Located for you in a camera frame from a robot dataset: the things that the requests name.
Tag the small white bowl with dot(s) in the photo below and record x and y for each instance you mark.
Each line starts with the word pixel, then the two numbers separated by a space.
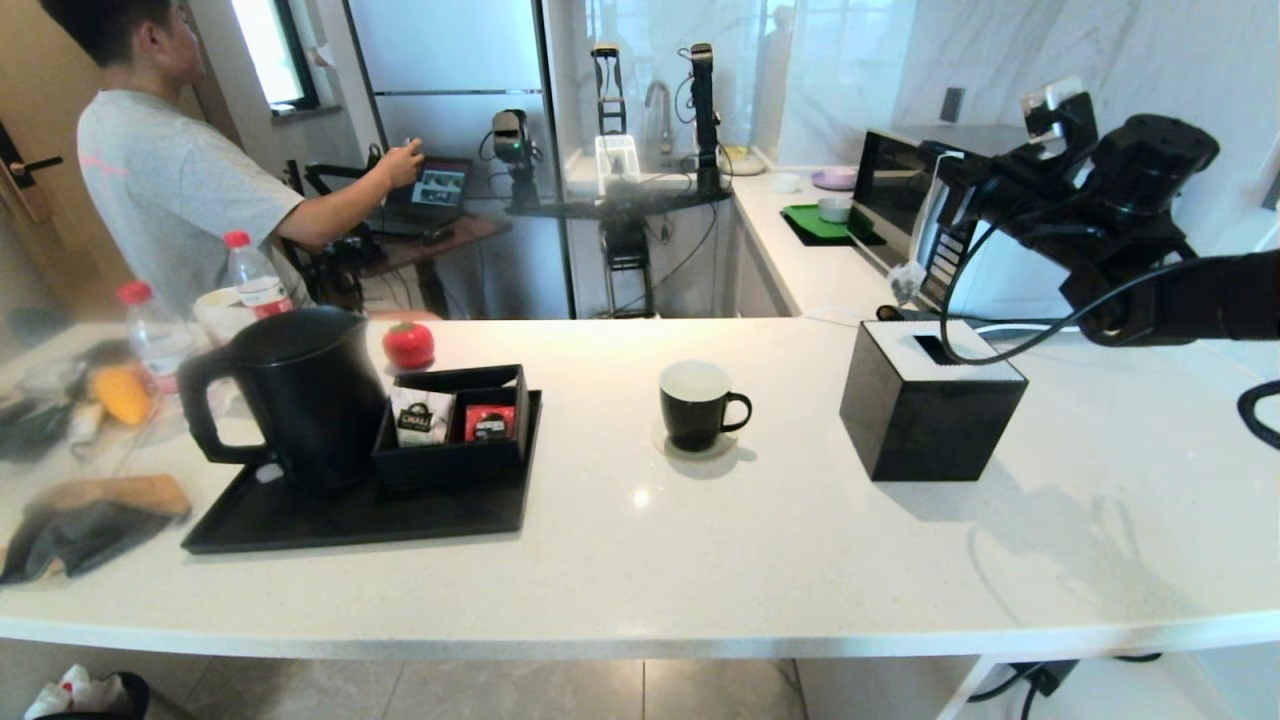
pixel 785 183

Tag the black clamp frame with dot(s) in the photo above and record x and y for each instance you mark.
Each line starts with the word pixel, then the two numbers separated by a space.
pixel 600 100

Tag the black electric kettle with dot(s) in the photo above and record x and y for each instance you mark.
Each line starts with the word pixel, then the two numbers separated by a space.
pixel 310 400

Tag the green tray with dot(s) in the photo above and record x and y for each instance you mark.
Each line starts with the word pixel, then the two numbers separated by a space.
pixel 810 225

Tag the black serving tray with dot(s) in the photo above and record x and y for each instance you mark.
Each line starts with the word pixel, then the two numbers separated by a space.
pixel 400 515

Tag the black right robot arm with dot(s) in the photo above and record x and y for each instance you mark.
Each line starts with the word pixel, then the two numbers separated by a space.
pixel 1150 220

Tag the clear water bottle red cap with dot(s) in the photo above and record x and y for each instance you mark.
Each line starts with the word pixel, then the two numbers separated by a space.
pixel 257 283
pixel 155 340

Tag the purple plate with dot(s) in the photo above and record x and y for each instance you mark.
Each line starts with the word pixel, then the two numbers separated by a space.
pixel 835 179

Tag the black compartment sachet box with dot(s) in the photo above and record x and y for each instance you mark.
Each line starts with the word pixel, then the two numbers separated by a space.
pixel 450 465

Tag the black cloth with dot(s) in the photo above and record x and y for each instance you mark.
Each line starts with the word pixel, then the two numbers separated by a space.
pixel 70 540

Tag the black framed window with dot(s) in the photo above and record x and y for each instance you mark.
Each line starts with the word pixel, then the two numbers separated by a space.
pixel 262 50

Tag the silver microwave oven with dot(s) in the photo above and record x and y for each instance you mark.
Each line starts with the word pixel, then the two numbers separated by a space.
pixel 1010 280

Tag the chrome kitchen faucet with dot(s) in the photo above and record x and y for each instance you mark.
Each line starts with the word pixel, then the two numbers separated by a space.
pixel 664 120

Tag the black wall outlet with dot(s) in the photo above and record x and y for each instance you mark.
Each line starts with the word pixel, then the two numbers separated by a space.
pixel 1272 188

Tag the orange yellow item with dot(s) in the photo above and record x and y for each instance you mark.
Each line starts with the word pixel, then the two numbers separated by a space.
pixel 122 398

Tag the dark wall socket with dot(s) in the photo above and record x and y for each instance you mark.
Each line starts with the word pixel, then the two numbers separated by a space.
pixel 950 105

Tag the black waste bin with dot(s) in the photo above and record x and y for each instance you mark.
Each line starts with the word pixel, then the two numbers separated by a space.
pixel 135 695

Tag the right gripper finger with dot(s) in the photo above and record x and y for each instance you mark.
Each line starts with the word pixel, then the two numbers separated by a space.
pixel 945 151
pixel 945 165

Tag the white paper cup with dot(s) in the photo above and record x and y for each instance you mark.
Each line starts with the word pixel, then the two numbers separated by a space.
pixel 222 308

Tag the red coffee sachet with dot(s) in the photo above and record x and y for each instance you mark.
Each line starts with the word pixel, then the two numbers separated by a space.
pixel 490 425

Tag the brown cork pad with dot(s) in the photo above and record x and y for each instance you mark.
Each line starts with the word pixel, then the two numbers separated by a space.
pixel 130 495

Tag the brown wooden desk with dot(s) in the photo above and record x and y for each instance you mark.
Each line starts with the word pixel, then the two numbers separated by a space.
pixel 470 232

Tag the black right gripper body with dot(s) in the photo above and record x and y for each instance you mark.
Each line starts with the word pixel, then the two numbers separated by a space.
pixel 1010 190

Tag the man in grey t-shirt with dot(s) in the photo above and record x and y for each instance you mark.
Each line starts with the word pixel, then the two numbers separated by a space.
pixel 170 190

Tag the red tomato shaped ornament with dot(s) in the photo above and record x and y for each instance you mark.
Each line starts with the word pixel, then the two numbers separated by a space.
pixel 408 346

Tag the black mug white inside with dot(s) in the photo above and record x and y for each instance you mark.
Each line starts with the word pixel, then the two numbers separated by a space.
pixel 690 420

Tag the white tea bag packet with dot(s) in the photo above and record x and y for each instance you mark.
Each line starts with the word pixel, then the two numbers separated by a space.
pixel 420 420

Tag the small grey bowl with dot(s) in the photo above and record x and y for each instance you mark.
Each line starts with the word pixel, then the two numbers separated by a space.
pixel 833 210

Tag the black laptop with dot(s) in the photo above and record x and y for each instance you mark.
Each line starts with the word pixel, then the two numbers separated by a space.
pixel 440 190

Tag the round clear coaster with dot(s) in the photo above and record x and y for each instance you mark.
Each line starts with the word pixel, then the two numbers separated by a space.
pixel 660 445

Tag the black tissue box white top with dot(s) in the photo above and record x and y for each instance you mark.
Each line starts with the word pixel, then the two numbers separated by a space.
pixel 920 420

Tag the white base cabinet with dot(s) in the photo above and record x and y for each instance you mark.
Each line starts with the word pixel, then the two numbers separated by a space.
pixel 760 290

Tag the dark blurred pouch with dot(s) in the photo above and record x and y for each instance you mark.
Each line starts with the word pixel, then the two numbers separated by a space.
pixel 30 430

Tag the white crumpled paper waste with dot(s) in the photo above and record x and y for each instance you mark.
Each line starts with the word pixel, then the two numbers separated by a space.
pixel 75 692

